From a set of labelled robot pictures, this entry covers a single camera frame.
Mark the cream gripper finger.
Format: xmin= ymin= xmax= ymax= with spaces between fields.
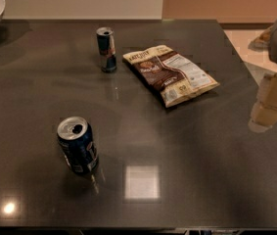
xmin=249 ymin=72 xmax=277 ymax=133

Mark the slim Red Bull can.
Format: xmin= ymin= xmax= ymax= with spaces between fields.
xmin=96 ymin=27 xmax=116 ymax=72

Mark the dark blue Pepsi can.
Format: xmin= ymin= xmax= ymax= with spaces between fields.
xmin=57 ymin=117 xmax=98 ymax=174

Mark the brown and cream chip bag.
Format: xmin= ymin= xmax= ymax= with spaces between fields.
xmin=123 ymin=45 xmax=219 ymax=108

